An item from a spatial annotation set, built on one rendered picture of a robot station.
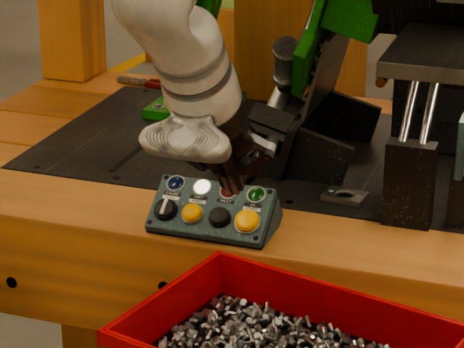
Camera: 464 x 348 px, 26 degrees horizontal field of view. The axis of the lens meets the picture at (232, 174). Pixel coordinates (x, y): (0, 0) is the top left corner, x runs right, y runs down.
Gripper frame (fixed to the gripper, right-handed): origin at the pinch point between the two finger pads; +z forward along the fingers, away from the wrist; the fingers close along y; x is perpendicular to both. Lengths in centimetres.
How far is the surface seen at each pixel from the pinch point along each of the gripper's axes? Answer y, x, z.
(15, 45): 258, -247, 294
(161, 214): 10.6, 1.0, 8.8
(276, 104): 4.4, -24.4, 18.7
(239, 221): 0.8, 0.5, 8.7
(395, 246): -16.8, -2.7, 14.9
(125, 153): 26.8, -17.0, 24.8
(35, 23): 274, -287, 322
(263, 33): 17, -52, 37
